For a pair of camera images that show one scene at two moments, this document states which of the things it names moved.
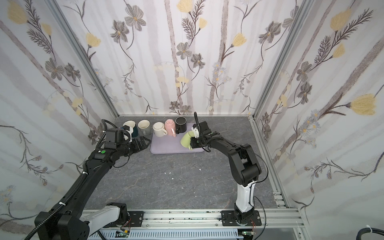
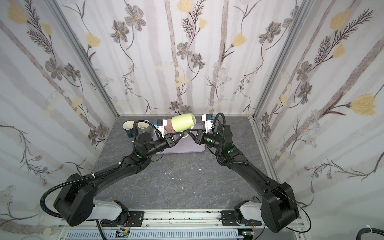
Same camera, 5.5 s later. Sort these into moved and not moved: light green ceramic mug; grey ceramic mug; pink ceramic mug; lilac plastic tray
Moved: light green ceramic mug
Not moved: lilac plastic tray; grey ceramic mug; pink ceramic mug
